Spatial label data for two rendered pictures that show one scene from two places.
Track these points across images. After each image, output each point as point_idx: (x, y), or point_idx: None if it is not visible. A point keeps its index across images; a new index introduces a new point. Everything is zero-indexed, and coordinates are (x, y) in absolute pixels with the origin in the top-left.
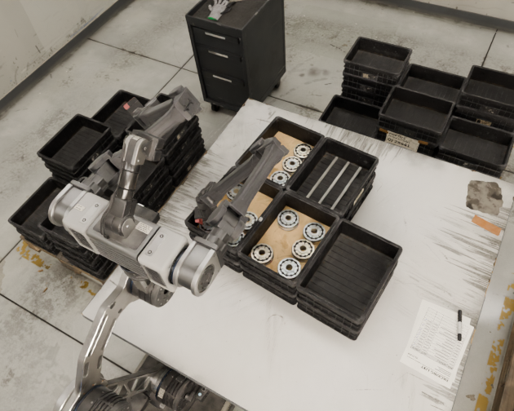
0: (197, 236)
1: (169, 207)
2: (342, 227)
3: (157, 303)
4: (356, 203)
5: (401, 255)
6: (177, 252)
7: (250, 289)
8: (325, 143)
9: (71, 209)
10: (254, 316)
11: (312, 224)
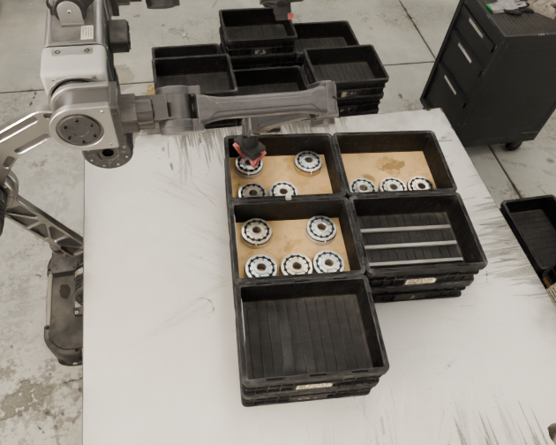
0: (115, 81)
1: None
2: (359, 287)
3: (86, 154)
4: (410, 285)
5: (399, 388)
6: (77, 75)
7: (221, 259)
8: (448, 198)
9: None
10: (192, 283)
11: (335, 255)
